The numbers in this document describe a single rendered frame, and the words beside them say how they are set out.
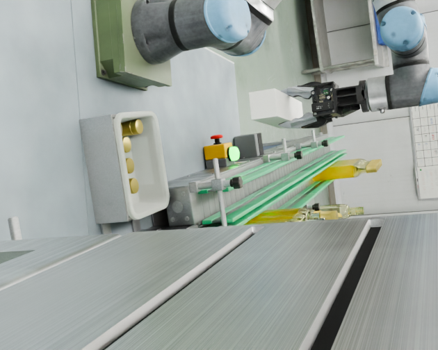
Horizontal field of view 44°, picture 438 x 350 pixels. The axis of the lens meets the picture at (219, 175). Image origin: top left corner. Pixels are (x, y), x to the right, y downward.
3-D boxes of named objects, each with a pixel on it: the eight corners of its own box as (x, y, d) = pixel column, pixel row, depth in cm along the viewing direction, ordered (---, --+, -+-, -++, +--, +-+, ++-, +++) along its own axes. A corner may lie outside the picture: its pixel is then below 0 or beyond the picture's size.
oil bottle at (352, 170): (312, 181, 245) (377, 175, 234) (311, 169, 244) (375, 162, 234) (315, 179, 250) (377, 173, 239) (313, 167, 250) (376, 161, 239)
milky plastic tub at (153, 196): (97, 225, 113) (133, 222, 110) (79, 118, 111) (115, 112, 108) (139, 208, 129) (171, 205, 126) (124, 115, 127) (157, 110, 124)
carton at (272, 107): (249, 92, 120) (274, 88, 118) (279, 105, 142) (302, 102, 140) (251, 119, 120) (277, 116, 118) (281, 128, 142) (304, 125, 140)
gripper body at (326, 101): (306, 83, 120) (362, 74, 115) (315, 89, 128) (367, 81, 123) (309, 118, 120) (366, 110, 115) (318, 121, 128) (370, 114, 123)
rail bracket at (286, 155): (261, 163, 180) (301, 159, 175) (258, 142, 179) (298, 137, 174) (265, 162, 184) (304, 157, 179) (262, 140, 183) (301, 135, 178)
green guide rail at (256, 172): (197, 194, 129) (229, 191, 126) (197, 190, 129) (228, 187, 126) (329, 139, 290) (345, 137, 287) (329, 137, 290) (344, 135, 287)
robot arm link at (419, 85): (439, 65, 118) (443, 104, 118) (386, 73, 122) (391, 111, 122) (439, 60, 110) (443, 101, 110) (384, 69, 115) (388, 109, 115)
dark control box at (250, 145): (235, 159, 193) (257, 156, 190) (232, 137, 192) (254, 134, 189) (242, 156, 201) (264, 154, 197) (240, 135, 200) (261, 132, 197)
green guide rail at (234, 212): (201, 224, 130) (233, 222, 127) (201, 220, 130) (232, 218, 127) (331, 152, 291) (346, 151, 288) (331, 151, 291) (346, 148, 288)
